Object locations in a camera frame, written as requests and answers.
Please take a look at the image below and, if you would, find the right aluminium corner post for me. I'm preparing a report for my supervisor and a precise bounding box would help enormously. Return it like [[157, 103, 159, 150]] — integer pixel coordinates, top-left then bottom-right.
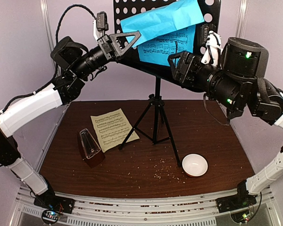
[[235, 0, 249, 38]]

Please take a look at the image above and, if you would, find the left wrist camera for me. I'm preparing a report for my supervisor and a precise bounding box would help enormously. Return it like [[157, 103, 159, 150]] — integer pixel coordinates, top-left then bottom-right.
[[93, 11, 108, 40]]

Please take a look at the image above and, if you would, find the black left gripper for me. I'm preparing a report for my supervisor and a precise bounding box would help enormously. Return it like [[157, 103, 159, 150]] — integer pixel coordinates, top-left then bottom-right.
[[71, 30, 142, 79]]

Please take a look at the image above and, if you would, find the left aluminium corner post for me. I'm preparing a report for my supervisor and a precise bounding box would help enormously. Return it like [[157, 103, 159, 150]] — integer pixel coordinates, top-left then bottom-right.
[[39, 0, 70, 105]]

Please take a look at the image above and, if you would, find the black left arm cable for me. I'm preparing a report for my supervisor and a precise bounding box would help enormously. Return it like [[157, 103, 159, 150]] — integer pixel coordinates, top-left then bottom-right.
[[0, 5, 97, 113]]

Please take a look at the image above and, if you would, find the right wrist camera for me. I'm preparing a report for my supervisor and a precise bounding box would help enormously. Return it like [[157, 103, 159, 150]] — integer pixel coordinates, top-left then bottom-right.
[[200, 23, 223, 67]]

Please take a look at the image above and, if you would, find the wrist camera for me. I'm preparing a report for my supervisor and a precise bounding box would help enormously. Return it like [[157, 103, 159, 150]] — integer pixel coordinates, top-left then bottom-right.
[[200, 23, 223, 67], [93, 11, 108, 40]]

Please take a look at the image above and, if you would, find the white ceramic bowl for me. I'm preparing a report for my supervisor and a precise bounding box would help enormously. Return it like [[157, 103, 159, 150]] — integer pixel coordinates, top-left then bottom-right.
[[182, 153, 208, 178]]

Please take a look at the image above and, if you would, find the clear plastic metronome cover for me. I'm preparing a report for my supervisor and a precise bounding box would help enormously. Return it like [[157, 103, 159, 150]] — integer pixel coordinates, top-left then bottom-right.
[[79, 128, 101, 159]]

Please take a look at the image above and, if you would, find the black music stand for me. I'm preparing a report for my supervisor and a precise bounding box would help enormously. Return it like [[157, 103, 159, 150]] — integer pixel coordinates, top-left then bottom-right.
[[113, 0, 221, 167]]

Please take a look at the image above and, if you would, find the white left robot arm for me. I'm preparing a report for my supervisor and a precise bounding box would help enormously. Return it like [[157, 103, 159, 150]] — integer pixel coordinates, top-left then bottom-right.
[[0, 31, 141, 209]]

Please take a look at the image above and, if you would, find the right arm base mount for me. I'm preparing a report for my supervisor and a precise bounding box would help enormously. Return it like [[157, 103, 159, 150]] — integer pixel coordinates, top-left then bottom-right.
[[216, 194, 257, 213]]

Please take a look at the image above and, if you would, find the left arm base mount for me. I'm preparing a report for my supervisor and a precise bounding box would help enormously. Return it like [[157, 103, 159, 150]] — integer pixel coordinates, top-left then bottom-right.
[[33, 196, 75, 214]]

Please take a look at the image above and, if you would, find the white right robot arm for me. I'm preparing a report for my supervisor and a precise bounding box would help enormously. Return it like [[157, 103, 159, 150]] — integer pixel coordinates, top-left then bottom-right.
[[167, 37, 283, 208]]

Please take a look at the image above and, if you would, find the blue paper sheet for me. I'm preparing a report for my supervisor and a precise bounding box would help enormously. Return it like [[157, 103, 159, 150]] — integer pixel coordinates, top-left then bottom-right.
[[120, 0, 204, 66]]

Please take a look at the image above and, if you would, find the red wooden metronome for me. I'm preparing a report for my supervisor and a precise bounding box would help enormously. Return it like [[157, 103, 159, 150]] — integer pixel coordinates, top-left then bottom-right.
[[77, 128, 105, 168]]

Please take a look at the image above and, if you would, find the aluminium corner post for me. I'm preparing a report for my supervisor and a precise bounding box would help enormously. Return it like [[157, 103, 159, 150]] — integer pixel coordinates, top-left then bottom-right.
[[39, 0, 70, 105], [235, 0, 249, 38]]

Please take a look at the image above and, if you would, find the yellow sheet music paper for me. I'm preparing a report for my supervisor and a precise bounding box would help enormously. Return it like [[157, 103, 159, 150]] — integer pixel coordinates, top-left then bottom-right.
[[91, 108, 132, 153]]

